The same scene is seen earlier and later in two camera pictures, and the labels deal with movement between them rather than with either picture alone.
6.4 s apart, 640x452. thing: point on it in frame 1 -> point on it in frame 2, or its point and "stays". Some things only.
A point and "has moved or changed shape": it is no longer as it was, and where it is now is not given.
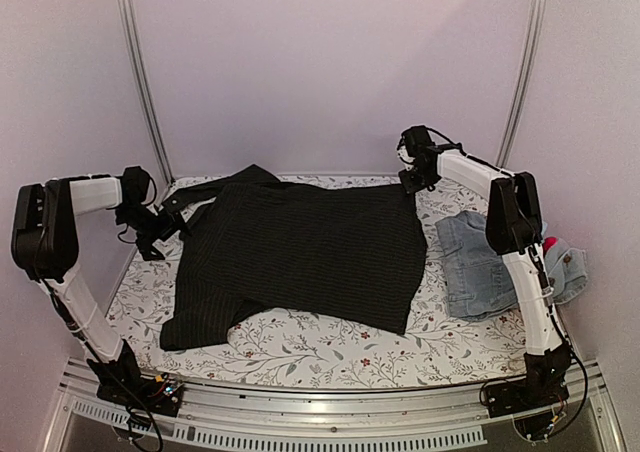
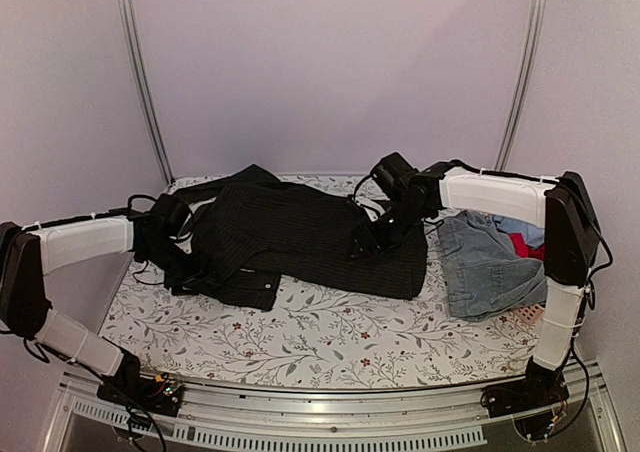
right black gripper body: x=419 y=180 -> x=394 y=232
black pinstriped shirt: x=344 y=256 has moved or changed shape
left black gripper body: x=152 y=227 -> x=186 y=272
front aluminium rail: x=356 y=420 stays
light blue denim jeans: x=478 y=281 stays
